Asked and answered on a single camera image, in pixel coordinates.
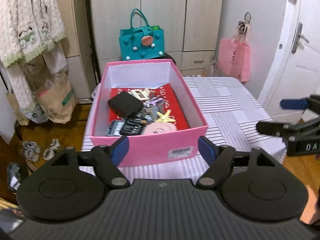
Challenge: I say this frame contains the right hand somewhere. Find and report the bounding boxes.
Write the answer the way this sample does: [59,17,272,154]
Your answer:
[300,185,319,225]

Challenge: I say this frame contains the grey slipper pair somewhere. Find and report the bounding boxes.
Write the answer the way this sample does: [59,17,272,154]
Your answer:
[20,141,41,163]

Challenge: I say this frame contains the black hair ties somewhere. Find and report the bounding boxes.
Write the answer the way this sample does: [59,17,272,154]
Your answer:
[237,11,252,36]

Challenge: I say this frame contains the black rectangular box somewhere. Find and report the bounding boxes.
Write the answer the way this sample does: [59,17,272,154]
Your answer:
[107,91,143,119]

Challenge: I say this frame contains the grey device with white label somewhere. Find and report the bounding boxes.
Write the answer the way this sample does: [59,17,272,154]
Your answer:
[106,120,125,137]

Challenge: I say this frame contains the black suitcase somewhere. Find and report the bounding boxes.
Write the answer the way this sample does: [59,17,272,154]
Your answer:
[148,53,176,66]

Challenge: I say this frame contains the pink round-cornered case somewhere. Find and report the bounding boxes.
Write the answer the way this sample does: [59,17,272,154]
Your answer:
[142,122,177,135]

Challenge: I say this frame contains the cream knit cardigan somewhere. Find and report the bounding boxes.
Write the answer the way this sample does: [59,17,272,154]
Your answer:
[1,0,67,114]

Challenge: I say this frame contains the white door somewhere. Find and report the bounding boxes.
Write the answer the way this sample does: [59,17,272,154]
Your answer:
[263,0,319,123]

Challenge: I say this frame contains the brown paper shopping bag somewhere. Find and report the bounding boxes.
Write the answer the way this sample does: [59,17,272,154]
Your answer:
[35,72,78,124]

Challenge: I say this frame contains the beige three-door wardrobe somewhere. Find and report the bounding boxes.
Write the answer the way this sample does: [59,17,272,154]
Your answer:
[91,0,222,75]

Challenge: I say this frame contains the pink storage box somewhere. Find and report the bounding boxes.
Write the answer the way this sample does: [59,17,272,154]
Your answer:
[88,59,208,167]

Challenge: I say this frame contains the grey device with barcode label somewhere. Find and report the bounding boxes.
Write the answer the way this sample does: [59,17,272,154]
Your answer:
[138,106,159,124]

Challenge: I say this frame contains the teal felt tote bag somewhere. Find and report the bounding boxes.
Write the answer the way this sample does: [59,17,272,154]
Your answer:
[119,8,165,61]

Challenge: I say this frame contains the black clothes rack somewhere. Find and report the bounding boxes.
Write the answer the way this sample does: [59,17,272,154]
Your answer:
[15,0,101,140]

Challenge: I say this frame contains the purple hair clip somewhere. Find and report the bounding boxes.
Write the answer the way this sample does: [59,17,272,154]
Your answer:
[143,97,164,107]

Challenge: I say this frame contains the black booklet card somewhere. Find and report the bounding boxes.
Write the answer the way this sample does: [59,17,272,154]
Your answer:
[119,119,147,136]

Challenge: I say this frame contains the pink paper bag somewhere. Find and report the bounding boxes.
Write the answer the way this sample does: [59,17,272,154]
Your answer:
[217,33,251,82]

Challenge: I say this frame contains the yellow starfish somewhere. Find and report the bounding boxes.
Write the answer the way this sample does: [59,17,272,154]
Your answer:
[156,109,176,123]

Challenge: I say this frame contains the silver door handle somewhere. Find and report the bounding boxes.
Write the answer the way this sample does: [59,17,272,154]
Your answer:
[291,22,310,54]

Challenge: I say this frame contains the red glasses-print paper bag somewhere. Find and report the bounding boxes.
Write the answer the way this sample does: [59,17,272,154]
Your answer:
[108,83,189,130]

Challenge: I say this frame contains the wooden side cabinet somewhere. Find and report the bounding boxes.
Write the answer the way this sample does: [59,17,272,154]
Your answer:
[57,0,90,102]

